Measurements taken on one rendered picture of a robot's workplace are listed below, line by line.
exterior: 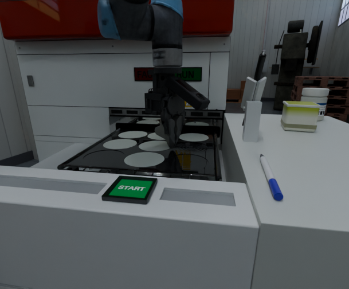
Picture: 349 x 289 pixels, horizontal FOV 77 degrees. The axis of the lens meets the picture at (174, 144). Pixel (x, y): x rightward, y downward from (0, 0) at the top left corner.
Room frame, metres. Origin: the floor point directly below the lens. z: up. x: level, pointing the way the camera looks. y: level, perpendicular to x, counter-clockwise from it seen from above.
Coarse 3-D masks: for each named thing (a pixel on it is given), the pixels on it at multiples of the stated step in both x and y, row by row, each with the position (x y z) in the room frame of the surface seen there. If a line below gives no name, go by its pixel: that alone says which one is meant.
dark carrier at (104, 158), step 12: (120, 132) 0.77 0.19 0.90; (192, 132) 0.76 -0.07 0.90; (204, 132) 0.76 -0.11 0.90; (180, 144) 0.63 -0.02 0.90; (192, 144) 0.63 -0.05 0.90; (204, 144) 0.63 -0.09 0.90; (84, 156) 0.53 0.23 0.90; (96, 156) 0.53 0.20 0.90; (108, 156) 0.53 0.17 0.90; (120, 156) 0.53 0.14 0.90; (168, 156) 0.53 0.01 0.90; (180, 156) 0.53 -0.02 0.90; (192, 156) 0.53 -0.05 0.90; (204, 156) 0.53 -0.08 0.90; (120, 168) 0.46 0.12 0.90; (132, 168) 0.45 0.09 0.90; (144, 168) 0.45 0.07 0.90; (156, 168) 0.45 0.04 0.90; (168, 168) 0.45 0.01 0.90; (180, 168) 0.46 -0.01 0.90; (192, 168) 0.46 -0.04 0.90; (204, 168) 0.46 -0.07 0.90
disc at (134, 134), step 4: (124, 132) 0.76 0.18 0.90; (128, 132) 0.76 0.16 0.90; (132, 132) 0.76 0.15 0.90; (136, 132) 0.76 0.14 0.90; (140, 132) 0.76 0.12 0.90; (144, 132) 0.76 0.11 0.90; (120, 136) 0.71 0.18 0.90; (124, 136) 0.71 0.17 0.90; (128, 136) 0.71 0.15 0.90; (132, 136) 0.71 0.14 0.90; (136, 136) 0.71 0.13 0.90; (140, 136) 0.71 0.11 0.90
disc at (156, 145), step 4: (156, 140) 0.67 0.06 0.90; (160, 140) 0.66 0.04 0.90; (140, 144) 0.63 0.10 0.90; (144, 144) 0.63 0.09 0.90; (148, 144) 0.62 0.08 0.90; (152, 144) 0.62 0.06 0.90; (156, 144) 0.62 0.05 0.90; (160, 144) 0.62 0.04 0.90; (164, 144) 0.62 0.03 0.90; (140, 148) 0.59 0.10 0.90; (144, 148) 0.59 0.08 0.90; (148, 148) 0.59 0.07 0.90; (152, 148) 0.59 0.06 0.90; (156, 148) 0.59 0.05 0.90; (160, 148) 0.59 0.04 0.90; (164, 148) 0.59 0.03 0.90; (168, 148) 0.59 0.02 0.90
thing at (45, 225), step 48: (0, 192) 0.25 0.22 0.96; (48, 192) 0.25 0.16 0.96; (96, 192) 0.25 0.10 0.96; (192, 192) 0.25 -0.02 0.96; (240, 192) 0.25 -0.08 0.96; (0, 240) 0.23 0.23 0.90; (48, 240) 0.22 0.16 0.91; (96, 240) 0.21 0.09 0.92; (144, 240) 0.20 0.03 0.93; (192, 240) 0.19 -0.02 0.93; (240, 240) 0.18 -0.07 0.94; (48, 288) 0.22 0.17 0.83; (96, 288) 0.21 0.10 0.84; (144, 288) 0.20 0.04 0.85; (192, 288) 0.19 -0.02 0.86; (240, 288) 0.18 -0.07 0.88
